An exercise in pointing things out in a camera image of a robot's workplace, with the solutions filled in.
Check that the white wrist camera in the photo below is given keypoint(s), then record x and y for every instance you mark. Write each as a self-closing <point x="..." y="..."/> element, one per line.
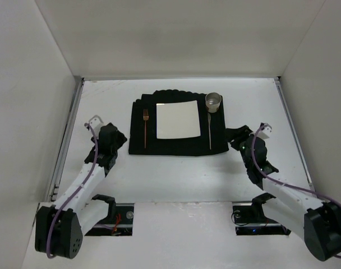
<point x="265" y="131"/>
<point x="96" y="123"/>

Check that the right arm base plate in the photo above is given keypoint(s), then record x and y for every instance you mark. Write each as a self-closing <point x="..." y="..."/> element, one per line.
<point x="250" y="221"/>

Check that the silver table knife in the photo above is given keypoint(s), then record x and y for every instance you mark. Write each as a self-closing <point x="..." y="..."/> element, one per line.
<point x="209" y="130"/>

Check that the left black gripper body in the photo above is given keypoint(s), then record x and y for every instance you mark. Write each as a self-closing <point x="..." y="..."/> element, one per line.
<point x="114" y="137"/>

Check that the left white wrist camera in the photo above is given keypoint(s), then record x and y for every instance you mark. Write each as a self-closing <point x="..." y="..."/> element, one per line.
<point x="96" y="123"/>

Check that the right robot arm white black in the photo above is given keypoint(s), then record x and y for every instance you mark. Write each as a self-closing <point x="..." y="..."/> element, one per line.
<point x="313" y="217"/>

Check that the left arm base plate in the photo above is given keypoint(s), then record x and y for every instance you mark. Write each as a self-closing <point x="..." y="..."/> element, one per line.
<point x="121" y="224"/>

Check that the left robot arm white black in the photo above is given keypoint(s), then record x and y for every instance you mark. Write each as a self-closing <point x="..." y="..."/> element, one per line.
<point x="60" y="227"/>

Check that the square white plate black rim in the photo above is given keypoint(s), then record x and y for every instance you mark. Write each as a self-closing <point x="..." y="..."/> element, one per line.
<point x="177" y="120"/>

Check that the black cloth placemat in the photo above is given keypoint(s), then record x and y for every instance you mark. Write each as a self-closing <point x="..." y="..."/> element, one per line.
<point x="197" y="146"/>

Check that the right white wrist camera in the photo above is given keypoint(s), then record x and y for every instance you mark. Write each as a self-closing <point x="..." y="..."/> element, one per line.
<point x="265" y="131"/>

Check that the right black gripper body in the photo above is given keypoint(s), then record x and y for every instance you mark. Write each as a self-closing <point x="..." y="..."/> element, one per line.
<point x="240" y="134"/>

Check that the copper fork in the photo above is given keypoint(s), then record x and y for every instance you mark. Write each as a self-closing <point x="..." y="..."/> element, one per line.
<point x="145" y="119"/>

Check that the metal cup with paper sleeve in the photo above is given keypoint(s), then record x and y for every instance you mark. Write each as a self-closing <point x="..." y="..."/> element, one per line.
<point x="212" y="102"/>

